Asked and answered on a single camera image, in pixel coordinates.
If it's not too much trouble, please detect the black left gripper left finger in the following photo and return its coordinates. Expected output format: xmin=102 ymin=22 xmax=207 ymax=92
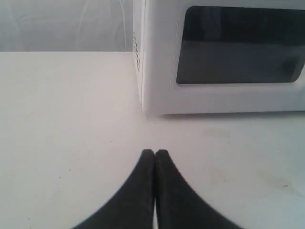
xmin=75 ymin=149 xmax=155 ymax=229

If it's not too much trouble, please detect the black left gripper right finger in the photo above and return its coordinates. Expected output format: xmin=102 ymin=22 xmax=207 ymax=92
xmin=155 ymin=149 xmax=240 ymax=229

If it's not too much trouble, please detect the white microwave door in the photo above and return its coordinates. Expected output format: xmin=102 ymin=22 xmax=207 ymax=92
xmin=141 ymin=0 xmax=305 ymax=115

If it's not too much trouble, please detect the white Midea microwave body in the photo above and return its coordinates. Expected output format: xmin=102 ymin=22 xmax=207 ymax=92
xmin=132 ymin=0 xmax=149 ymax=113

